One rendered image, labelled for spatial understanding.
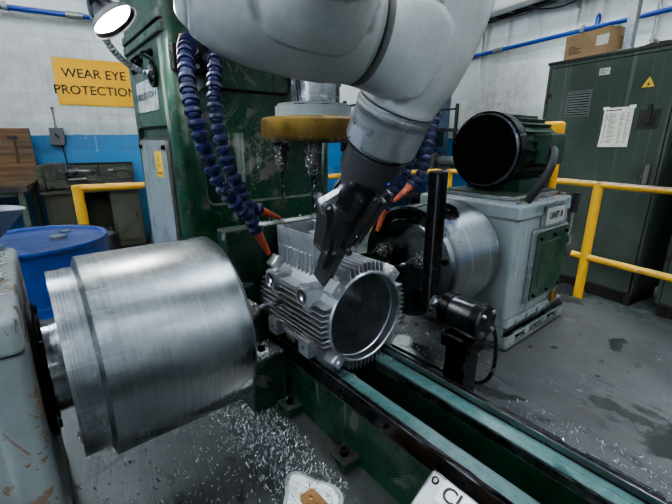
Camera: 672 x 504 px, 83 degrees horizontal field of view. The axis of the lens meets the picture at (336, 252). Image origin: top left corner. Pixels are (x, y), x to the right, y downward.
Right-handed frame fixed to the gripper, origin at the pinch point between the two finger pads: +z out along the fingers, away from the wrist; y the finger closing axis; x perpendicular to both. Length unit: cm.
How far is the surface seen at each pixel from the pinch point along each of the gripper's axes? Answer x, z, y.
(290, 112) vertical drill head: -19.6, -15.1, 0.0
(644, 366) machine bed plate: 41, 12, -69
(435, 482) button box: 30.4, -13.6, 16.8
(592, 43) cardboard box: -129, -37, -351
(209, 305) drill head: 2.4, -1.1, 20.0
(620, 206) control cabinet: -24, 50, -331
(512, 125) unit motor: -13, -18, -56
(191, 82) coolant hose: -19.4, -18.4, 15.8
